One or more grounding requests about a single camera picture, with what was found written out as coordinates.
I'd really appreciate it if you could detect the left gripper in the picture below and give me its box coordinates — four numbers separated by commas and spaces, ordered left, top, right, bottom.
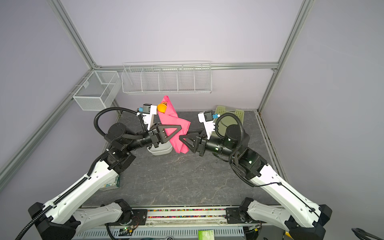
125, 122, 182, 152

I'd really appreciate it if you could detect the pink paper napkin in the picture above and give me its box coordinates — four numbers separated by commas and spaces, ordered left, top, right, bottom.
157, 95, 192, 155

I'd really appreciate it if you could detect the orange plastic spoon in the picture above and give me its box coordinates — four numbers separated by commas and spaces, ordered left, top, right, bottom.
157, 102, 167, 114

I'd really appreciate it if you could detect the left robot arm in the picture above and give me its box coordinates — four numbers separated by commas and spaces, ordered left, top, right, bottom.
16, 107, 183, 240

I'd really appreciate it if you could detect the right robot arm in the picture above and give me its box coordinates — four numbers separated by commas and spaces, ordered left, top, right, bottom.
179, 111, 332, 240

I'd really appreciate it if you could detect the white plastic tub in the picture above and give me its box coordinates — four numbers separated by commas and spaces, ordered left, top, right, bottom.
147, 123, 173, 156

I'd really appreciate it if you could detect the green plastic basket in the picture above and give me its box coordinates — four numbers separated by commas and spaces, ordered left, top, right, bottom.
214, 105, 245, 133

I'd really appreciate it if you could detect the tissue pack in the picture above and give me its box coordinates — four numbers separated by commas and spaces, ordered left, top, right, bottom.
99, 176, 120, 192

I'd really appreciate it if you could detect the white mesh box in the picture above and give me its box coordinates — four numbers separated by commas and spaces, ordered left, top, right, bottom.
73, 71, 122, 111

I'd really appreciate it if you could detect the green box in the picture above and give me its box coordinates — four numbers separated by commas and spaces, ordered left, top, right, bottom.
198, 230, 215, 240

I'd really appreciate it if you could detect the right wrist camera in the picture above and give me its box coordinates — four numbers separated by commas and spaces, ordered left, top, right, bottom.
198, 111, 220, 140

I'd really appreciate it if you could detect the white wire shelf basket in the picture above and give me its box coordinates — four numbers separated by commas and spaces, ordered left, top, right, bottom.
121, 61, 213, 94

